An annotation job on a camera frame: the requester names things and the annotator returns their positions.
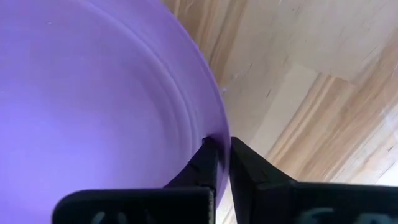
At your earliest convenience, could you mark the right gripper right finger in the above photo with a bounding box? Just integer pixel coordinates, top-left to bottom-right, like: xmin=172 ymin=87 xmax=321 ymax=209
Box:
xmin=229 ymin=136 xmax=398 ymax=224

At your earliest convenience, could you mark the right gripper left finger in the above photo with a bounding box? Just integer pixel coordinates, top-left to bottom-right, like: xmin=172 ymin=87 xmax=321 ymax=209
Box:
xmin=52 ymin=136 xmax=218 ymax=224

